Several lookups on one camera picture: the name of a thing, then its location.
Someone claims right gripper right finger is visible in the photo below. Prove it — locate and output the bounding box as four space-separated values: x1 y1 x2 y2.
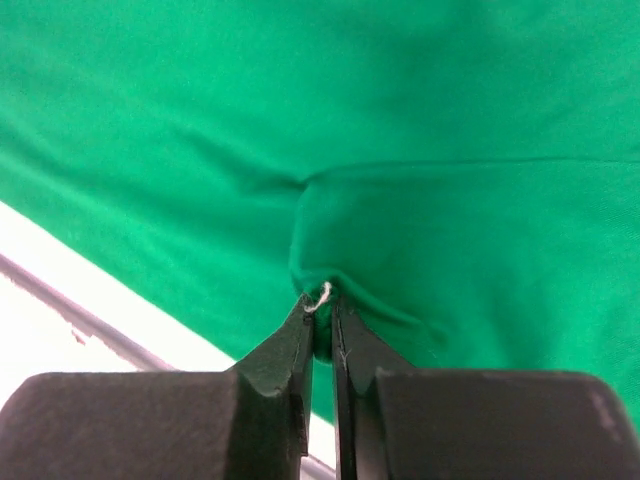
332 297 639 479

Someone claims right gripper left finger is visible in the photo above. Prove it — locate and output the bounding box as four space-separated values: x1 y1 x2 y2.
0 294 314 480

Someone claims green t-shirt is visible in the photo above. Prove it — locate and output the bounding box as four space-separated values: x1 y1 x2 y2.
1 1 639 416

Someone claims aluminium table frame rail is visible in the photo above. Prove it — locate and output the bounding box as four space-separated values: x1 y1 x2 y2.
0 252 336 480

